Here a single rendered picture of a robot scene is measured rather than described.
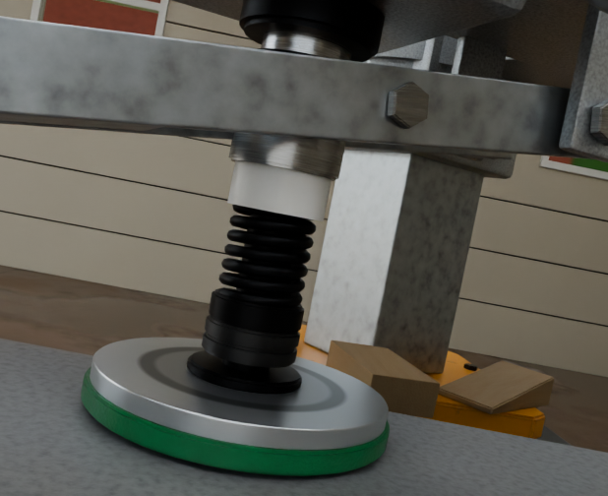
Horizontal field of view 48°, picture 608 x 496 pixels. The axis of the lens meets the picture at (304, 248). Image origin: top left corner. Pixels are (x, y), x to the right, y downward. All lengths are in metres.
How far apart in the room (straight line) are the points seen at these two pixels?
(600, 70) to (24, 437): 0.44
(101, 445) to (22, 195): 6.41
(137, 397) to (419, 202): 0.81
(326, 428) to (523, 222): 6.48
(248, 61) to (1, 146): 6.49
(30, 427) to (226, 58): 0.25
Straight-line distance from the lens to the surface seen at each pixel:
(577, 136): 0.52
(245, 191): 0.46
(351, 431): 0.43
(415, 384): 0.94
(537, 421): 1.15
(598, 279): 7.20
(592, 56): 0.53
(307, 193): 0.46
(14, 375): 0.54
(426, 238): 1.18
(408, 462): 0.50
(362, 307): 1.17
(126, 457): 0.42
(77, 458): 0.41
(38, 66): 0.40
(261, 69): 0.42
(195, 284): 6.49
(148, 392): 0.43
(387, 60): 1.16
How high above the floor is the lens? 1.02
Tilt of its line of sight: 3 degrees down
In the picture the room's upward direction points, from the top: 11 degrees clockwise
